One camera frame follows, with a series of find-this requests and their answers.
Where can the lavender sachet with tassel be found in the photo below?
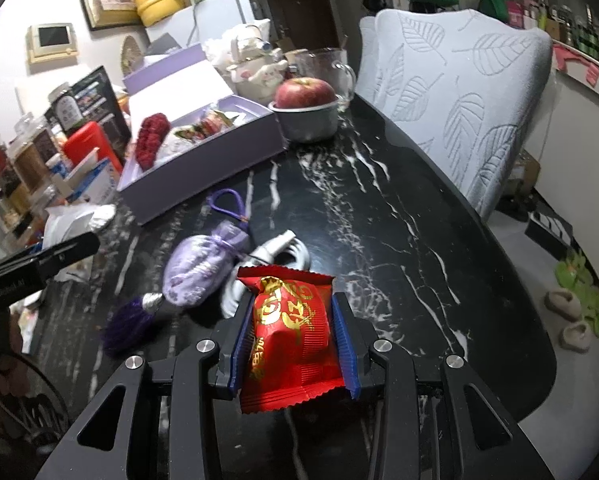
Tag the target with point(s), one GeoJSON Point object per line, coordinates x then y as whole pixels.
{"type": "Point", "coordinates": [194, 270]}

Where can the red apple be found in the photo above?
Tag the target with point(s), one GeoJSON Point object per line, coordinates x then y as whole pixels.
{"type": "Point", "coordinates": [304, 94]}

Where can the dark wooden door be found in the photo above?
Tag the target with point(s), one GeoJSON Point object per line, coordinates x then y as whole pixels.
{"type": "Point", "coordinates": [299, 2]}

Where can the beige slipper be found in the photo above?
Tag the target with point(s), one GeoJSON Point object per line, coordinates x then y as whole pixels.
{"type": "Point", "coordinates": [562, 305]}
{"type": "Point", "coordinates": [574, 337]}

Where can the cardboard box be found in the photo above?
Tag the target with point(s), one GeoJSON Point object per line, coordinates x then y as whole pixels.
{"type": "Point", "coordinates": [522, 175]}

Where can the green slippers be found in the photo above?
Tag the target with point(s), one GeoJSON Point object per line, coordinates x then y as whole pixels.
{"type": "Point", "coordinates": [577, 270]}

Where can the black printed pouch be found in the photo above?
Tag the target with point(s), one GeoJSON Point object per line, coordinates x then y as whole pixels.
{"type": "Point", "coordinates": [94, 100]}

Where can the wall intercom panel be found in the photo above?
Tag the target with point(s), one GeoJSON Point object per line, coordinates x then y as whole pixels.
{"type": "Point", "coordinates": [51, 40]}

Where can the woven straw fan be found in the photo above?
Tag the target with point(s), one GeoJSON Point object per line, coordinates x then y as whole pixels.
{"type": "Point", "coordinates": [131, 55]}

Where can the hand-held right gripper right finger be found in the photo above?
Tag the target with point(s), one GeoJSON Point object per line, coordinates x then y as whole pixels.
{"type": "Point", "coordinates": [347, 345]}

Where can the red gold snack packet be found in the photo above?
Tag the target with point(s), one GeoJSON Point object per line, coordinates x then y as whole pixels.
{"type": "Point", "coordinates": [289, 335]}

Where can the red brown snack packet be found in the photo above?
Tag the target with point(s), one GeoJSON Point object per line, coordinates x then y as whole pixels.
{"type": "Point", "coordinates": [217, 121]}

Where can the white fridge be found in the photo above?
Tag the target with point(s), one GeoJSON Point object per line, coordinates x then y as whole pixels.
{"type": "Point", "coordinates": [214, 15]}

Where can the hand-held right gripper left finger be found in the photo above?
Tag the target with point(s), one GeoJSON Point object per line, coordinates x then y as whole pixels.
{"type": "Point", "coordinates": [239, 342]}

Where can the cream cartoon water bottle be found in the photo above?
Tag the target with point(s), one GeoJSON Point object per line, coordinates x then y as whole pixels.
{"type": "Point", "coordinates": [254, 70]}

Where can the yellow cooking pot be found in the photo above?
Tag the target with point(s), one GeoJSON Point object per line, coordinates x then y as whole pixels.
{"type": "Point", "coordinates": [159, 2]}

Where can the clear plastic food bag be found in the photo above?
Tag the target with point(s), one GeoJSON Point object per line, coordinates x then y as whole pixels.
{"type": "Point", "coordinates": [224, 42]}

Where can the metal bowl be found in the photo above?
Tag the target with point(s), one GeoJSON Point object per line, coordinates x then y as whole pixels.
{"type": "Point", "coordinates": [307, 122]}

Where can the grey leaf-pattern chair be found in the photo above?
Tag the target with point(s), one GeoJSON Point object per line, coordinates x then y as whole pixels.
{"type": "Point", "coordinates": [459, 100]}
{"type": "Point", "coordinates": [367, 50]}

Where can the blue white carton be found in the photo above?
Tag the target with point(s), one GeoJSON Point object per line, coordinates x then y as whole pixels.
{"type": "Point", "coordinates": [89, 182]}

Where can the cluster of clear plastic jars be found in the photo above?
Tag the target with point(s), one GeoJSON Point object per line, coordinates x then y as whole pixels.
{"type": "Point", "coordinates": [21, 170]}

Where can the lavender gift box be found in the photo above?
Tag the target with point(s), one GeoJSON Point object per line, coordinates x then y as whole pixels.
{"type": "Point", "coordinates": [204, 175]}

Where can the glass mug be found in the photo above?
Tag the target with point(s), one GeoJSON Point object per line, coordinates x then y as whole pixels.
{"type": "Point", "coordinates": [324, 67]}

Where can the shelf with bottles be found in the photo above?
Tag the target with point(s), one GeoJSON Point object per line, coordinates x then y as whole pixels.
{"type": "Point", "coordinates": [574, 30]}

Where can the brown green snack packet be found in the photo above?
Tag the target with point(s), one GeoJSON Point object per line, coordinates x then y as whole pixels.
{"type": "Point", "coordinates": [189, 134]}

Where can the white printed soft packet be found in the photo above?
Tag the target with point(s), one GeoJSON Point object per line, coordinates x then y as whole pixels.
{"type": "Point", "coordinates": [172, 149]}

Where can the red plastic container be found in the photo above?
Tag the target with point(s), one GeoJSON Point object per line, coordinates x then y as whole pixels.
{"type": "Point", "coordinates": [91, 142]}

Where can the red knitted scrunchie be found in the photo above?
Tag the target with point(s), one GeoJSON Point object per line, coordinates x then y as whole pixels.
{"type": "Point", "coordinates": [152, 140]}

